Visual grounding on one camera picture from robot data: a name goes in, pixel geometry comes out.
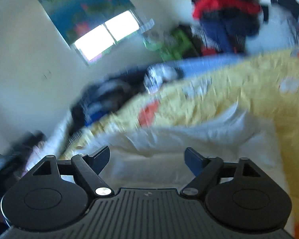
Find yellow carrot print quilt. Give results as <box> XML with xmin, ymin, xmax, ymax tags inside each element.
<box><xmin>61</xmin><ymin>51</ymin><xmax>299</xmax><ymax>222</ymax></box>

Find white puffer jacket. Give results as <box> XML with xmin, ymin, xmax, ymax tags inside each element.
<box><xmin>99</xmin><ymin>104</ymin><xmax>287</xmax><ymax>189</ymax></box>

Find lotus flower window curtain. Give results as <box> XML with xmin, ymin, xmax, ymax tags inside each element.
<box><xmin>39</xmin><ymin>0</ymin><xmax>134</xmax><ymax>45</ymax></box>

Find red and black hanging clothes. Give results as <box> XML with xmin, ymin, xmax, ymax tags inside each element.
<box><xmin>191</xmin><ymin>0</ymin><xmax>262</xmax><ymax>53</ymax></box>

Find bright window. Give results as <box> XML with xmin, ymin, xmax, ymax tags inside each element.
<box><xmin>73</xmin><ymin>10</ymin><xmax>140</xmax><ymax>64</ymax></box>

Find light blue bed sheet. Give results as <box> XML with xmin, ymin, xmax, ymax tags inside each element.
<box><xmin>148</xmin><ymin>53</ymin><xmax>245</xmax><ymax>78</ymax></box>

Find green plastic hanger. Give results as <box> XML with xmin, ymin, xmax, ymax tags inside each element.
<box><xmin>144</xmin><ymin>28</ymin><xmax>200</xmax><ymax>62</ymax></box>

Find dark folded clothes pile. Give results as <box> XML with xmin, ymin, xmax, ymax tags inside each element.
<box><xmin>71</xmin><ymin>63</ymin><xmax>185</xmax><ymax>130</ymax></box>

